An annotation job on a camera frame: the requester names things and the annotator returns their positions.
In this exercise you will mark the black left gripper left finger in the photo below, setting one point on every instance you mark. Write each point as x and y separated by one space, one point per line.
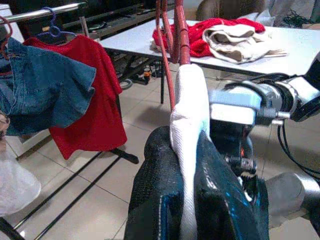
155 187

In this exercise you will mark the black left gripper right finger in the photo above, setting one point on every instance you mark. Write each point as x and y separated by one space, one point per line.
217 200

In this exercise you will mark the plain white shirt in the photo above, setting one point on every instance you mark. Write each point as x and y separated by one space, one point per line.
187 112

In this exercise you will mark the red plastic hanger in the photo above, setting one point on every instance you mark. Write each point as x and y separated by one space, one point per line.
184 42
10 31

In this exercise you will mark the purple plastic hanger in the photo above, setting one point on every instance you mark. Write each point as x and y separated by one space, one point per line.
53 20

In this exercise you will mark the red shirt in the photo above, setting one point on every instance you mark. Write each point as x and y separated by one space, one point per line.
100 112

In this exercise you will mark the beige striped garment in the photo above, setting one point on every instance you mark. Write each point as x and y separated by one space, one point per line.
232 42

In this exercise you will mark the red knit garment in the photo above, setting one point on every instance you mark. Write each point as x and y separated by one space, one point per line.
197 42

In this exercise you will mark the grey table with black legs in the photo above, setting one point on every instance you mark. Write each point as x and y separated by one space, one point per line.
300 42

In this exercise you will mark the brown armchair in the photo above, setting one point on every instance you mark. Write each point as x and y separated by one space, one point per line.
225 10

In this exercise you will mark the white garment with pink print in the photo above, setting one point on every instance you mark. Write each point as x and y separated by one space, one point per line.
17 187

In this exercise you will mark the white grey fabric bundle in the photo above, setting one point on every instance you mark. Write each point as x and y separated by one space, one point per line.
280 10

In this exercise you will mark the blue denim garment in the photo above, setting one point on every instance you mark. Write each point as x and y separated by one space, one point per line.
45 87

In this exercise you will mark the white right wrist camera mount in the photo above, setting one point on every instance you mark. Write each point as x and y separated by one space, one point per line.
232 110

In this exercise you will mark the metal clothes rack black frame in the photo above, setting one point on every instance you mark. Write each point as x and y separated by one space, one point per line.
37 14

